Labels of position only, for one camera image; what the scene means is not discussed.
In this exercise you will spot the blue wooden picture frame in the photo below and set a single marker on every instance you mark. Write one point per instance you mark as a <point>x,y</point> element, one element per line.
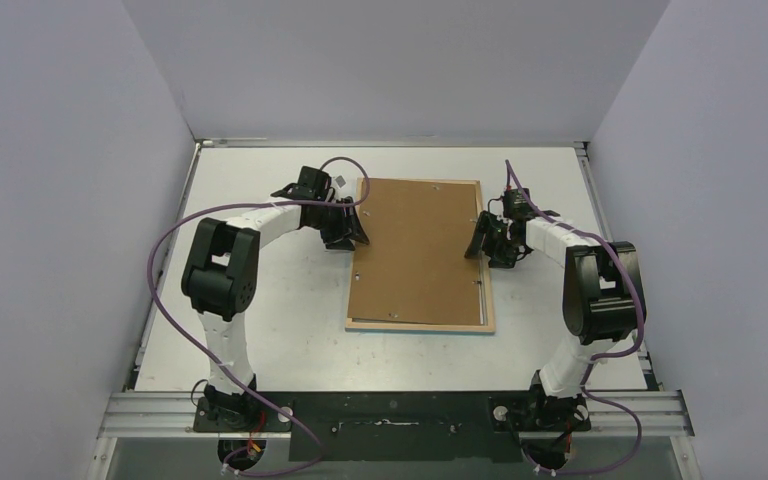
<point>424,328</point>

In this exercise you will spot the aluminium front rail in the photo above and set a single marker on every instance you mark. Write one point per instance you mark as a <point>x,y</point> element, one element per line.
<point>155,414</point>

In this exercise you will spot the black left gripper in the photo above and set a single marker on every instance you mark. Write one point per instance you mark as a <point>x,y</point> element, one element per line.
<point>340,238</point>

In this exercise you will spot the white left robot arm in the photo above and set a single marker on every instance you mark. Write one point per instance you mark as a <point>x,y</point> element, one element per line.
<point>221,273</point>

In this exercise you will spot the brown cardboard backing board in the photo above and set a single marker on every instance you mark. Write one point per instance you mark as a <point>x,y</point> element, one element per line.
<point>417,252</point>

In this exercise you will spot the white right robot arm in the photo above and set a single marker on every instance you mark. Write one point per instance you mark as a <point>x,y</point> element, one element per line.
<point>603,300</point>

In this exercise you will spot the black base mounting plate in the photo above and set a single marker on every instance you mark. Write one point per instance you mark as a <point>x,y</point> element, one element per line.
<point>399,426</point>

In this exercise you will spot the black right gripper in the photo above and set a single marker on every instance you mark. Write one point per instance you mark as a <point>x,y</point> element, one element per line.
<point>494,237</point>

